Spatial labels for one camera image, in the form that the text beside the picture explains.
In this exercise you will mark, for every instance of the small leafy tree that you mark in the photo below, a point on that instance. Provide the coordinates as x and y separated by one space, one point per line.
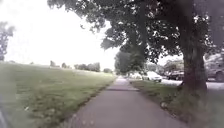
128 61

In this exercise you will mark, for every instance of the distant row of trees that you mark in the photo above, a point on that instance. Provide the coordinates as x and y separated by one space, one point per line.
87 67

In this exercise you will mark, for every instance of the white car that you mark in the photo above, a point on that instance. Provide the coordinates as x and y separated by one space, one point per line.
152 76

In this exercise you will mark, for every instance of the grey paved footpath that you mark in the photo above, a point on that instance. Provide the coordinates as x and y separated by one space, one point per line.
121 106

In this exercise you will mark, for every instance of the grey asphalt road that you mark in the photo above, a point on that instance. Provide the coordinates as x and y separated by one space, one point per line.
173 82

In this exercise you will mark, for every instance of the dark car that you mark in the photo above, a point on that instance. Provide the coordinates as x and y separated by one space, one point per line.
175 75

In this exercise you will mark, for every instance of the green grass field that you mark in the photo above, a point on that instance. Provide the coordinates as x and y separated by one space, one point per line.
46 86

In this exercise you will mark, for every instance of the large thick-trunked tree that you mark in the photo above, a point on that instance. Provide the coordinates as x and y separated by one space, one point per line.
193 66

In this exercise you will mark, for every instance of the grass verge strip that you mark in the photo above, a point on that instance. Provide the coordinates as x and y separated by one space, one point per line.
186 103

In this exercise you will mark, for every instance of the grey car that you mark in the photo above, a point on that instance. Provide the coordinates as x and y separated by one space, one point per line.
215 68

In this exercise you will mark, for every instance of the tall thin tree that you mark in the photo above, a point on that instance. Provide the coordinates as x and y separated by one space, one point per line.
4 40

